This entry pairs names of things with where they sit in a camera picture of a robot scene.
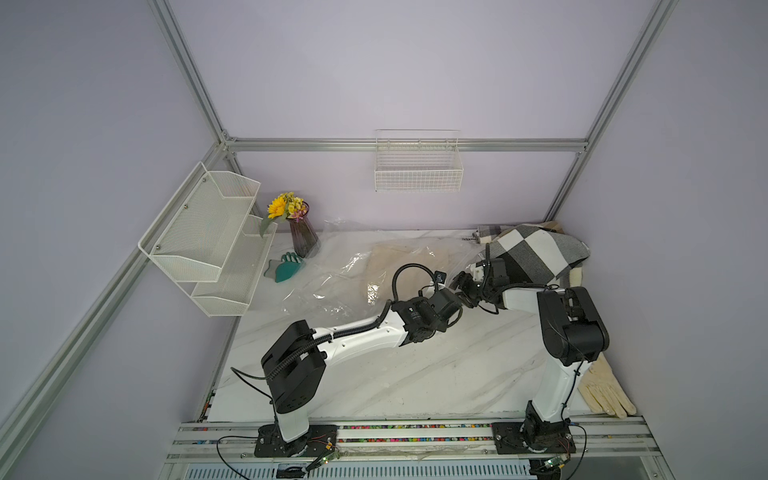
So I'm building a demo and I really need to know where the black cream checked scarf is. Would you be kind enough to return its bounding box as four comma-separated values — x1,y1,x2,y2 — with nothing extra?
485,223,592,289

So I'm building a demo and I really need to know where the clear plastic vacuum bag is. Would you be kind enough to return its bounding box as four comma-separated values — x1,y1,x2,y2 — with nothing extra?
247,219,483,327

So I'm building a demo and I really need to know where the tan plaid scarf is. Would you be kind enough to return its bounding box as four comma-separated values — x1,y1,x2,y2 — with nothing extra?
539,221,565,234

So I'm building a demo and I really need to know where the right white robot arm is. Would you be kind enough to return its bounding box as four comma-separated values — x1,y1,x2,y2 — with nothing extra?
450,260,610,447

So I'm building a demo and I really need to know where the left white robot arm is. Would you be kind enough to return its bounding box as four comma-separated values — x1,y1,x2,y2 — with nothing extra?
261,288,463,443

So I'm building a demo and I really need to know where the purple ribbed glass vase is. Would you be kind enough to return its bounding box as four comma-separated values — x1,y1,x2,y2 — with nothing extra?
288,216,319,258

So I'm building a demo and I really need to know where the green white work glove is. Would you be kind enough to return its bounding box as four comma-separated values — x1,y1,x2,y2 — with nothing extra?
263,251,304,283

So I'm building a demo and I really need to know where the yellow flower bouquet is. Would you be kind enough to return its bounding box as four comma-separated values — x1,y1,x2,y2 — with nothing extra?
259,192,310,237

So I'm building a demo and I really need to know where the white two-tier mesh shelf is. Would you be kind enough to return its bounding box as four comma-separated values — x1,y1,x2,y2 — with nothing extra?
138,163,277,317

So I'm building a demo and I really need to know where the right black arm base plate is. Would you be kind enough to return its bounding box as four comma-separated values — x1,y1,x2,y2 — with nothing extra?
491,422,576,454

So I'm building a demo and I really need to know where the white wire wall basket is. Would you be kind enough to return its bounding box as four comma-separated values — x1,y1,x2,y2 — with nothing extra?
374,129,464,193

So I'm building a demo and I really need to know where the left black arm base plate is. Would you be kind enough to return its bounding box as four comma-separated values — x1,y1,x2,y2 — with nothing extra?
254,424,338,458

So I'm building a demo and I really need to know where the aluminium front rail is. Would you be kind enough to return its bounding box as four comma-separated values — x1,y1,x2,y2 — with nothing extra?
166,416,661,463

